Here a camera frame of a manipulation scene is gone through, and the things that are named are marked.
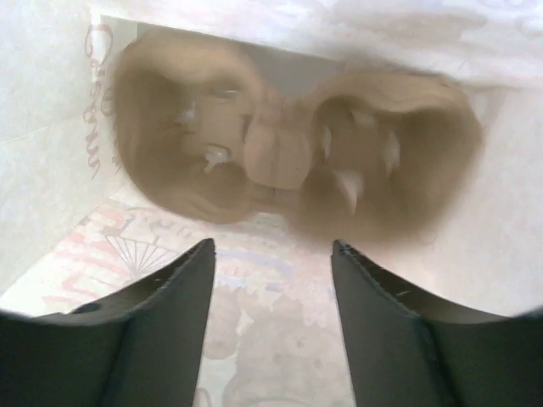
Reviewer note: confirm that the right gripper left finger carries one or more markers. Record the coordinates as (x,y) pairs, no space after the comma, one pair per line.
(139,346)

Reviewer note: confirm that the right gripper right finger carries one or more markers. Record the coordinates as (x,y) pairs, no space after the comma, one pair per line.
(406,346)

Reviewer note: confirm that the brown pulp cup carrier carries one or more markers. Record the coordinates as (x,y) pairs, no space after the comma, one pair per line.
(368,156)

